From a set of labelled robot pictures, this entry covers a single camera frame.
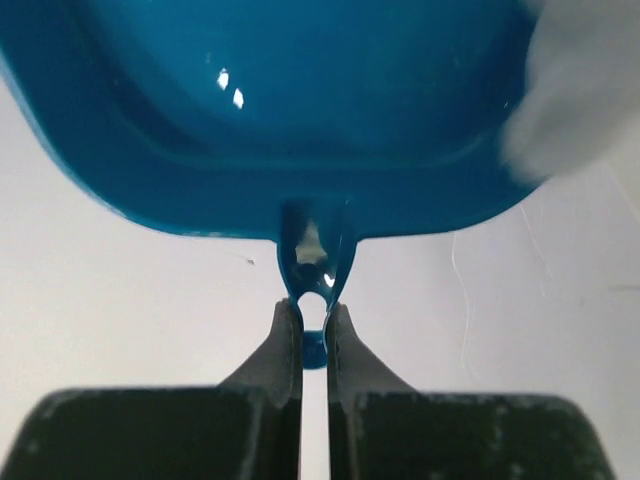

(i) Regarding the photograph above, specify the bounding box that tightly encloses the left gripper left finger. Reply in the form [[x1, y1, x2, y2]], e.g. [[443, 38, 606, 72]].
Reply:
[[9, 300, 302, 479]]

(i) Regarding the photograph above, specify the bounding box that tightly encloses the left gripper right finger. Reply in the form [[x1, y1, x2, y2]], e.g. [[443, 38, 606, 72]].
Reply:
[[325, 305, 615, 479]]

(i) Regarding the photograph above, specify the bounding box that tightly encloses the blue dustpan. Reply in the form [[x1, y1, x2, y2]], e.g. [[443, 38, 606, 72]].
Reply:
[[0, 0, 539, 371]]

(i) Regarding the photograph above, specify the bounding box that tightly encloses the paper scrap right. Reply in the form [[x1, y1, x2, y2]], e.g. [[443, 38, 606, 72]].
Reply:
[[502, 1, 639, 183]]

